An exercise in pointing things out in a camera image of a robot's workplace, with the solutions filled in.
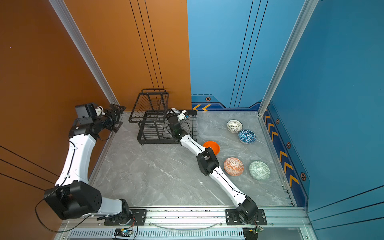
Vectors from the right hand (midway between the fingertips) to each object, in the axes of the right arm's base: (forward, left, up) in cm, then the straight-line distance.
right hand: (167, 109), depth 104 cm
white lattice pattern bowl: (-6, -48, -12) cm, 50 cm away
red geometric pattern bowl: (-37, -42, -14) cm, 58 cm away
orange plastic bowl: (-24, -32, -11) cm, 42 cm away
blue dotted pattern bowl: (-15, -55, -12) cm, 59 cm away
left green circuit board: (-69, +15, -15) cm, 72 cm away
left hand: (-20, +16, +19) cm, 32 cm away
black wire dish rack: (-5, -16, -12) cm, 20 cm away
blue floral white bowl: (-7, -11, 0) cm, 13 cm away
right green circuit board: (-70, -46, -16) cm, 85 cm away
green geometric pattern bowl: (-40, -57, -14) cm, 71 cm away
